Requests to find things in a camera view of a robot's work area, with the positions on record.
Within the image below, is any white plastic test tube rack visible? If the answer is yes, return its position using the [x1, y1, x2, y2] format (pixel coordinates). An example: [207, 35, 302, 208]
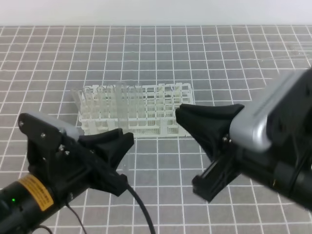
[78, 83, 194, 137]

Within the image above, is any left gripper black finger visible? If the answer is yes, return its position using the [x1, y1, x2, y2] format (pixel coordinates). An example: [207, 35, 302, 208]
[102, 132, 134, 171]
[78, 129, 123, 155]

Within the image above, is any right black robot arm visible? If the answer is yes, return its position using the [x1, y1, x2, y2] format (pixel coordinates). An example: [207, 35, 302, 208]
[175, 104, 312, 210]

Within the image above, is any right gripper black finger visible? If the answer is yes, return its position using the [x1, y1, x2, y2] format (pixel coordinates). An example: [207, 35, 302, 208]
[175, 104, 244, 161]

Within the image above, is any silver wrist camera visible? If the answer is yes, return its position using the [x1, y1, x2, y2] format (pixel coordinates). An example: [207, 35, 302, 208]
[229, 69, 312, 152]

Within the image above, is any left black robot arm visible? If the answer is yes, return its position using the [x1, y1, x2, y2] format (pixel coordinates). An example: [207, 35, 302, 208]
[0, 112, 134, 234]

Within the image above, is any clear glass test tube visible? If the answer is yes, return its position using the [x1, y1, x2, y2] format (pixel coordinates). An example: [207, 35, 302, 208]
[115, 81, 129, 133]

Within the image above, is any black cable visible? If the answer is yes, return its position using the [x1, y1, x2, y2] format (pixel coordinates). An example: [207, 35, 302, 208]
[31, 180, 156, 234]

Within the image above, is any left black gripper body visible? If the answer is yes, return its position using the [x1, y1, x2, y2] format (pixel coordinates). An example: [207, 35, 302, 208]
[18, 113, 128, 196]

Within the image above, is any grey grid tablecloth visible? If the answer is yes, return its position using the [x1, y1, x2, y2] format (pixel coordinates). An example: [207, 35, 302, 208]
[0, 25, 312, 234]

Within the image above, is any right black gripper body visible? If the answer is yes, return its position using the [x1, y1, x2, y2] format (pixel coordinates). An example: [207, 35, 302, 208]
[192, 134, 300, 202]

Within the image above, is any leaning clear test tube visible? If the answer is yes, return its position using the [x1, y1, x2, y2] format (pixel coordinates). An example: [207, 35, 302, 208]
[71, 89, 81, 113]

